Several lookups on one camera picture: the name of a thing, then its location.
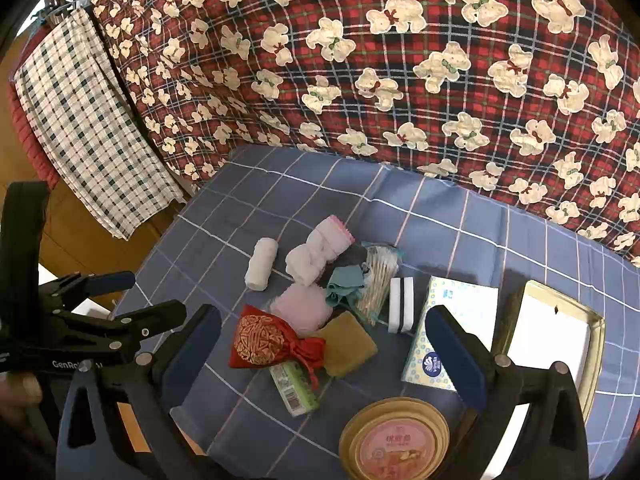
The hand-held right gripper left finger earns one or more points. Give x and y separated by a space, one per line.
192 355

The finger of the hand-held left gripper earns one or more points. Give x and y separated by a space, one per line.
107 282
150 317

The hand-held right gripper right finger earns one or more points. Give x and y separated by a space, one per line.
455 355

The red embroidered pouch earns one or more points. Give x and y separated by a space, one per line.
262 337

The white sponge black stripe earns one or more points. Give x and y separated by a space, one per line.
400 305

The cotton swab bag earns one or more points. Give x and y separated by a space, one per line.
377 280

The pink fluffy puff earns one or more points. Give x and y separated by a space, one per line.
300 307

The person's left hand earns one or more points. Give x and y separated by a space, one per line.
22 391

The yellow patterned tissue pack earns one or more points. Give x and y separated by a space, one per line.
450 300

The green packet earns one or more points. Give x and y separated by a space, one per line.
292 387

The round gold tin lid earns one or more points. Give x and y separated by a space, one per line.
395 445

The red cushion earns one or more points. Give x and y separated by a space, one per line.
27 135

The teal cloth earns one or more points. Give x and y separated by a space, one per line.
345 282

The white green checked cloth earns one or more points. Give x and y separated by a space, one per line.
85 125

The blue plaid sheet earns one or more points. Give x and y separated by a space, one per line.
300 195

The metal rack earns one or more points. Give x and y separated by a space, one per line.
65 0

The red plaid bear blanket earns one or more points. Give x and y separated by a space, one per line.
400 85

